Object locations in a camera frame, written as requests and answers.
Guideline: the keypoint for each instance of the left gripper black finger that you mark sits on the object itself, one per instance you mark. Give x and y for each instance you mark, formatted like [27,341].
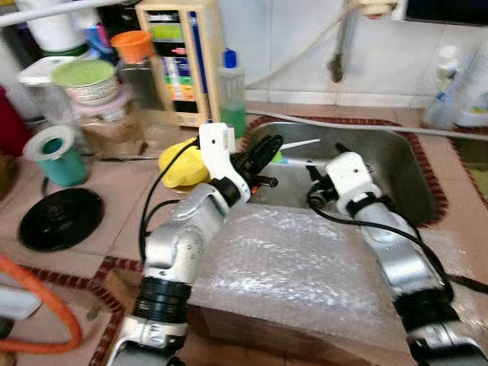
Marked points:
[268,162]
[265,149]

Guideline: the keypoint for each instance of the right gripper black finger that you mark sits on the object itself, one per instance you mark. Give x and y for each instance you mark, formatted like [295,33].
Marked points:
[343,149]

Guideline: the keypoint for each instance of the thin white utensil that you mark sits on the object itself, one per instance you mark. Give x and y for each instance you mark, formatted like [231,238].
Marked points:
[301,145]

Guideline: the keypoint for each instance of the yellow plastic dish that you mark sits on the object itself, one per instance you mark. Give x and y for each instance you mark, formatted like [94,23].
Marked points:
[183,171]

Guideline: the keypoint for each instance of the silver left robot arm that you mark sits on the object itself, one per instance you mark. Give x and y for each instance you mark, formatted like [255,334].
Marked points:
[179,244]

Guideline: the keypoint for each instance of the steel kitchen sink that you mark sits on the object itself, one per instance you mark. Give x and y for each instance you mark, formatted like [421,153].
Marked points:
[396,168]

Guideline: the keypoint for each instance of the green dish soap bottle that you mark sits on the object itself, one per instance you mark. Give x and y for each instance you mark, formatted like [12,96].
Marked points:
[233,118]

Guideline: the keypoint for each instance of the clear bubble wrap sheet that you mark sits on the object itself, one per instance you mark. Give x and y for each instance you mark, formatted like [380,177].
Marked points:
[297,267]

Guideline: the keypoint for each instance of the clear plastic cup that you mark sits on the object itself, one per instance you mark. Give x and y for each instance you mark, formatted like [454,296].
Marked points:
[438,114]

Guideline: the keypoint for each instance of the beige water ionizer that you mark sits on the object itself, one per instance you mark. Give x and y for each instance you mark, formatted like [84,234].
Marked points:
[179,46]

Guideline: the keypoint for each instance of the small white bottle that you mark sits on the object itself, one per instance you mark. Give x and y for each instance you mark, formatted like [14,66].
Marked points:
[448,65]

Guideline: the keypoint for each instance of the clear pitcher orange lid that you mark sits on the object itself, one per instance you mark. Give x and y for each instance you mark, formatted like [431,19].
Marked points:
[141,84]

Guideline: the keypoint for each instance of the white detergent bottle yellow cap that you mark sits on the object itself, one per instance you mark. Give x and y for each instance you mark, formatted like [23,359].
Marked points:
[474,91]

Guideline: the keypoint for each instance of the black tape strip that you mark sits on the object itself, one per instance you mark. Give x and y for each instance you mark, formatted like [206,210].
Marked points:
[469,284]

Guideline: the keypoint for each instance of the teal cup white rim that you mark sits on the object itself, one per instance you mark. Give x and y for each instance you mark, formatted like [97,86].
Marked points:
[65,168]

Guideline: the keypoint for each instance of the black round kettle base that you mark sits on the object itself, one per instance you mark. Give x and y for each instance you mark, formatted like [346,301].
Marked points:
[61,221]

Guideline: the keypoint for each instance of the patterned bowl green lid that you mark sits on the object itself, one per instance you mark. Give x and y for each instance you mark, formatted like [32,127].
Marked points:
[84,72]

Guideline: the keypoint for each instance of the blue plastic object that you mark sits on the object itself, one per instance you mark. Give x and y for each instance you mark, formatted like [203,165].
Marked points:
[99,42]

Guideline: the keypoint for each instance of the clear container white lid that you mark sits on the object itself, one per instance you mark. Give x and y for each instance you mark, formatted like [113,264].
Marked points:
[38,72]

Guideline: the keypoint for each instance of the brown woven basket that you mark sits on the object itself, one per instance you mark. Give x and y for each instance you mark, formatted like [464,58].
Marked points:
[8,175]

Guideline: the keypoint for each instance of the maroon plastic container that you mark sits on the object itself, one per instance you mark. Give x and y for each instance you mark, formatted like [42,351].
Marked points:
[11,126]

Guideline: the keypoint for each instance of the white electric kettle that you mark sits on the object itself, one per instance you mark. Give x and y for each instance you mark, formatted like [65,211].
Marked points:
[49,27]

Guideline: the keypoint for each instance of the white flat object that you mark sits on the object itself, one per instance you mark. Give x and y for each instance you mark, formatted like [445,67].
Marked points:
[19,301]

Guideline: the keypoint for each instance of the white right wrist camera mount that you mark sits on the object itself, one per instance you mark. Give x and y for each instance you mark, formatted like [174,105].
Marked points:
[352,179]

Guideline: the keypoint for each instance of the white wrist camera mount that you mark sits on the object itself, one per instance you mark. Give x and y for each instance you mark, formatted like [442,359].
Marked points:
[216,149]
[352,179]

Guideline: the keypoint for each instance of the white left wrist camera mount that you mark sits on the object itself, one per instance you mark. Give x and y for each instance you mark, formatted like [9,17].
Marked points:
[216,149]

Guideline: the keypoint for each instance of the beige wall faucet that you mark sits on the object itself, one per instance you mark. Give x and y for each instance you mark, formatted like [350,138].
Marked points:
[341,53]

